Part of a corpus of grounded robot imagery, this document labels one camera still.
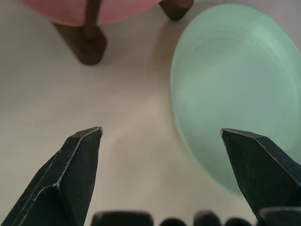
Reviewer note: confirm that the wooden dish rack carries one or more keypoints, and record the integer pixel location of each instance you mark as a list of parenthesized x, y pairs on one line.
[(88, 44)]

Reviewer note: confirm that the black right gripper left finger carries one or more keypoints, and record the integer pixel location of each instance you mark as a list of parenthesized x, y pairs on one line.
[(70, 179)]

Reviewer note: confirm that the pink plate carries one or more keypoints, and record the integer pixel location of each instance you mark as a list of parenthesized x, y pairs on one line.
[(68, 10)]

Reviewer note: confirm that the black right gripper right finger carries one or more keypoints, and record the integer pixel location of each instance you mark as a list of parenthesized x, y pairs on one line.
[(261, 169)]

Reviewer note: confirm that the green plate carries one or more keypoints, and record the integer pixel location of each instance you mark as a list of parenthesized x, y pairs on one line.
[(235, 82)]

